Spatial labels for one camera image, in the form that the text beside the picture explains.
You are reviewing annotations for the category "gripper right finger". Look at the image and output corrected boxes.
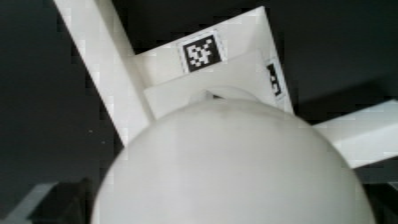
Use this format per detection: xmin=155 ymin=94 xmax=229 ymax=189
xmin=364 ymin=182 xmax=398 ymax=224

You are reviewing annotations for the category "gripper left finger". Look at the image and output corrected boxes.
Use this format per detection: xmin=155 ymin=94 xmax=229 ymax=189
xmin=0 ymin=178 xmax=94 ymax=224

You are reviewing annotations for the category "white lamp bulb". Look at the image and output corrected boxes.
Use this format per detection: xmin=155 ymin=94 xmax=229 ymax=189
xmin=91 ymin=87 xmax=377 ymax=224

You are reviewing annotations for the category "white lamp base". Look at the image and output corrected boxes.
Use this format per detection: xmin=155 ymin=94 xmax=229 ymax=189
xmin=135 ymin=8 xmax=293 ymax=117

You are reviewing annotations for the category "white right wall block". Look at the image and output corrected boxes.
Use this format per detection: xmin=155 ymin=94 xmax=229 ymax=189
xmin=313 ymin=100 xmax=398 ymax=168

